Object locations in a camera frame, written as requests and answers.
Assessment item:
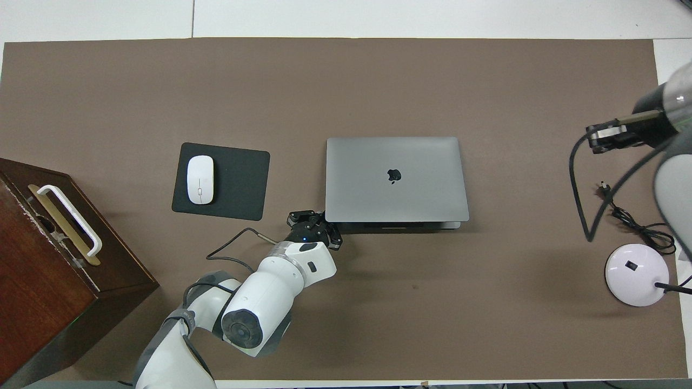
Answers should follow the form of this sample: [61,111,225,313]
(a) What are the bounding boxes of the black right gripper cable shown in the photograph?
[569,111,674,243]

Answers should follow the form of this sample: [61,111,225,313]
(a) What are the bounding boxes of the dark brown wooden box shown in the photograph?
[0,158,160,389]

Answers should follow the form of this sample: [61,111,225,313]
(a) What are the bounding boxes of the white desk lamp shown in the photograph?
[604,243,692,307]

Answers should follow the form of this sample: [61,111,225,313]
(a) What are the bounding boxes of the grey aluminium laptop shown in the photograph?
[325,136,470,231]

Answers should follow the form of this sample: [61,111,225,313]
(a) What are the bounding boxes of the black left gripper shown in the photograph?
[286,210,343,251]

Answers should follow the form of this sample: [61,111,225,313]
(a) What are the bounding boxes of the black lamp power cable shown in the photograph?
[596,182,677,256]

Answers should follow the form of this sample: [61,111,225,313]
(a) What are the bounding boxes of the brown table mat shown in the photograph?
[0,37,687,381]

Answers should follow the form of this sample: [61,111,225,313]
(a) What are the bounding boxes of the white computer mouse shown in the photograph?
[187,155,215,205]

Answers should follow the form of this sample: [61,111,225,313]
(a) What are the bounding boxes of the white box handle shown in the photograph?
[36,185,103,257]

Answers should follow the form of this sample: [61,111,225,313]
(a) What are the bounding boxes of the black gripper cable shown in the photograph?
[181,227,277,346]
[569,111,674,243]

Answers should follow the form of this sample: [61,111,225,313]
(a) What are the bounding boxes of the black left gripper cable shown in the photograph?
[181,227,277,346]

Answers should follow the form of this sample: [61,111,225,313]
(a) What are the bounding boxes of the black mouse pad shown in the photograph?
[171,142,271,222]

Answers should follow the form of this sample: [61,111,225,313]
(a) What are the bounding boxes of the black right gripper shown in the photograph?
[585,83,680,155]

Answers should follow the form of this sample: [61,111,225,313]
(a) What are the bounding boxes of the brass handle plate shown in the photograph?
[27,184,102,266]

